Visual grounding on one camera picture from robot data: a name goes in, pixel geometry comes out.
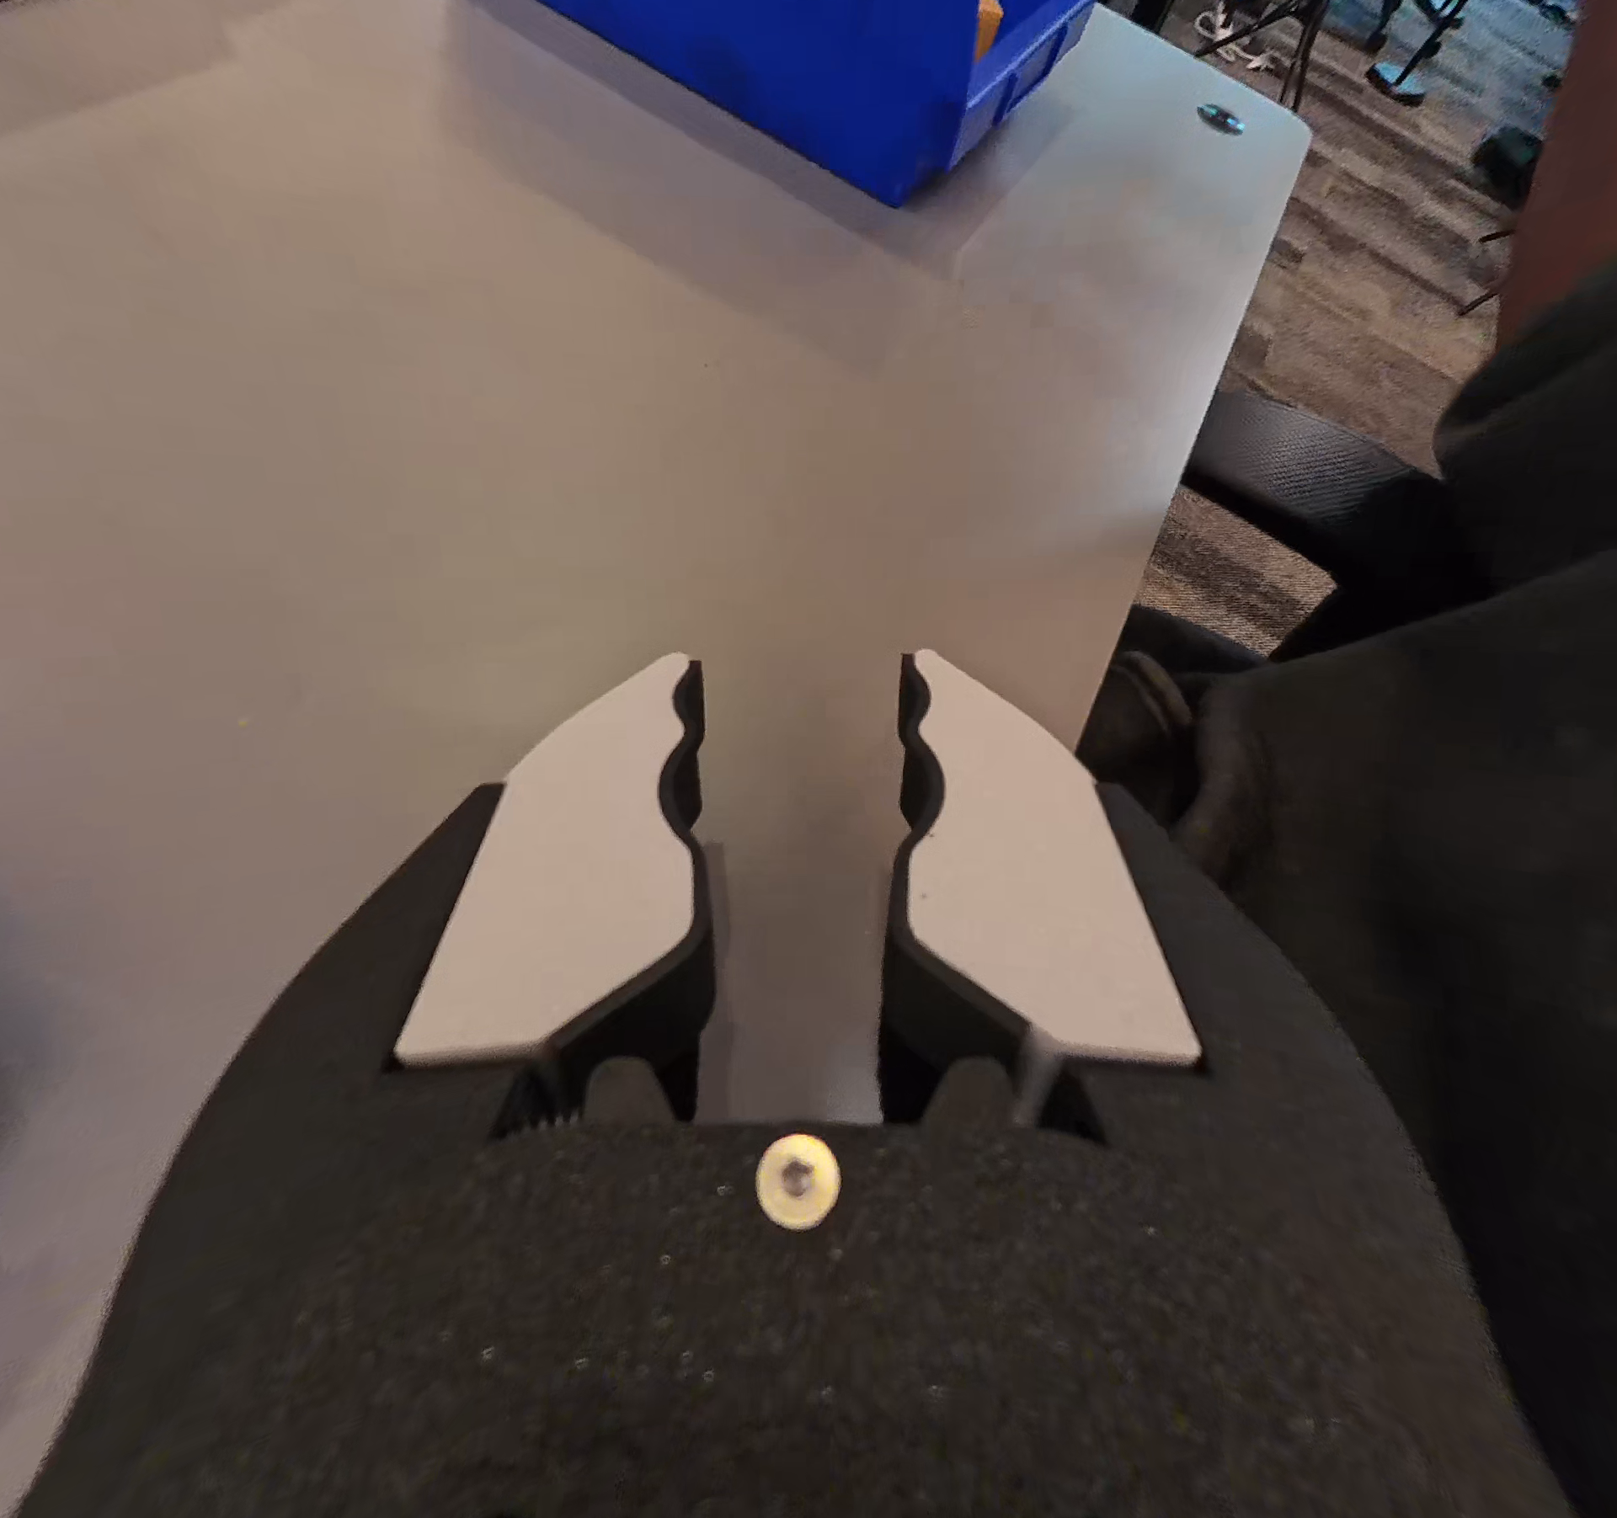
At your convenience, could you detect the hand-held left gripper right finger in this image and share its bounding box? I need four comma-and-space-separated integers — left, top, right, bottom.
879, 649, 1203, 1125

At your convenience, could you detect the person's right forearm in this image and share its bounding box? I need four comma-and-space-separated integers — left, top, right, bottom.
1490, 15, 1617, 351

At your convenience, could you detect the grey desk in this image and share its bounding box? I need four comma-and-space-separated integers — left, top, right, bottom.
0, 0, 1314, 1481

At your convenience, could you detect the blue plastic bin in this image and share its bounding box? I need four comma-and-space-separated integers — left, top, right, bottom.
435, 0, 1128, 210

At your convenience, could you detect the person's grey sweatshirt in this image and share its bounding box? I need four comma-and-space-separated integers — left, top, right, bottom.
1073, 267, 1617, 1518

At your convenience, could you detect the black office chair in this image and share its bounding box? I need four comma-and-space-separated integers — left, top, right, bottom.
1181, 388, 1446, 541

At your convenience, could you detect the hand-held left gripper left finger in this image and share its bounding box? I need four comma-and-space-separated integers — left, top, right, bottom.
391, 653, 716, 1121

